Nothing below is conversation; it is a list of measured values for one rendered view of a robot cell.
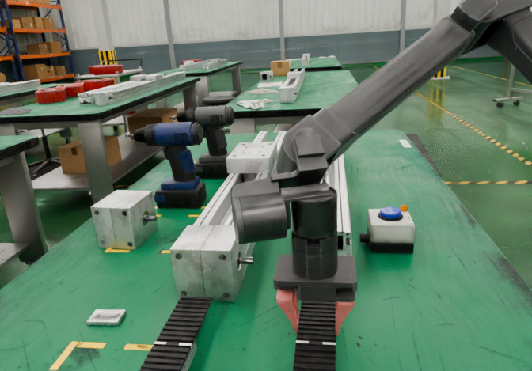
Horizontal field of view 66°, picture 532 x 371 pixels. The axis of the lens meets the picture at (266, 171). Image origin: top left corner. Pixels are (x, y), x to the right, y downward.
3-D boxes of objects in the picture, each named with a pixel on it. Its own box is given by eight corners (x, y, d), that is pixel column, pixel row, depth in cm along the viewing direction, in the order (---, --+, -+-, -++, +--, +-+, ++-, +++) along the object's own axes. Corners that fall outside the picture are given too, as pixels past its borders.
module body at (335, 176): (351, 275, 73) (351, 232, 70) (294, 274, 74) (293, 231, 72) (340, 153, 148) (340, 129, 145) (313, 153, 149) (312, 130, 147)
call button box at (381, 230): (413, 254, 78) (416, 224, 76) (361, 252, 80) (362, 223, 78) (406, 235, 86) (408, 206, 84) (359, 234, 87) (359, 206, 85)
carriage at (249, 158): (270, 183, 104) (269, 157, 102) (228, 183, 106) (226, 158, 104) (278, 164, 119) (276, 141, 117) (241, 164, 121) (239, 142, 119)
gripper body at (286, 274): (279, 266, 57) (276, 217, 55) (354, 267, 56) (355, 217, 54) (273, 293, 51) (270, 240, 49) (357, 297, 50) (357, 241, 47)
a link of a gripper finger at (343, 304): (302, 315, 60) (299, 257, 57) (351, 317, 58) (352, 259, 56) (298, 349, 53) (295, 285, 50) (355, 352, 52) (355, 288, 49)
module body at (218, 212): (245, 272, 76) (242, 230, 73) (193, 270, 77) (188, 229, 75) (287, 153, 151) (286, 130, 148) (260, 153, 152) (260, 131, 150)
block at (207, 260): (249, 302, 67) (245, 251, 64) (176, 300, 69) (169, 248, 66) (258, 272, 75) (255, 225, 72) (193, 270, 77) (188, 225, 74)
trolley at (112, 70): (129, 143, 529) (115, 62, 498) (87, 145, 532) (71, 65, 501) (153, 126, 627) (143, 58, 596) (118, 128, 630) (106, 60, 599)
